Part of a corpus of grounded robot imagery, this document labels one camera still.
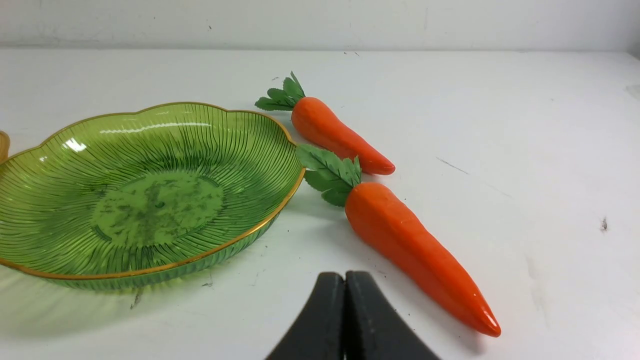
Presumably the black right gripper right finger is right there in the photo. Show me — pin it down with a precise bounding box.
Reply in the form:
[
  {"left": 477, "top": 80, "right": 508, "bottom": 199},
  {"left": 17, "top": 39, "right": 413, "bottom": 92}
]
[{"left": 344, "top": 271, "right": 439, "bottom": 360}]

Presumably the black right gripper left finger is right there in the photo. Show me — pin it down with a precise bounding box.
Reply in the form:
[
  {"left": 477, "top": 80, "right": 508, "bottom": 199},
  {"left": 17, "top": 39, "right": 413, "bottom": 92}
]
[{"left": 267, "top": 272, "right": 345, "bottom": 360}]

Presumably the green ribbed glass plate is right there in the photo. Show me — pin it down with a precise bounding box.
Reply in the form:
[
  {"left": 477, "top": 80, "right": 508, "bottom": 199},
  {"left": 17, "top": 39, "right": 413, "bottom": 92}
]
[{"left": 1, "top": 101, "right": 306, "bottom": 291}]

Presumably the amber ribbed glass plate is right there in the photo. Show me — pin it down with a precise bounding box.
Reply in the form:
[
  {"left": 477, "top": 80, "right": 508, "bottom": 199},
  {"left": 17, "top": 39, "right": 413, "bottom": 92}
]
[{"left": 0, "top": 130, "right": 10, "bottom": 163}]

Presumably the orange carrot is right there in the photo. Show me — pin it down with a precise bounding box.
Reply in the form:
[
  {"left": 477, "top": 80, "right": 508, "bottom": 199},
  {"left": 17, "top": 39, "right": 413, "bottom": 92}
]
[
  {"left": 295, "top": 144, "right": 502, "bottom": 338},
  {"left": 254, "top": 72, "right": 396, "bottom": 175}
]

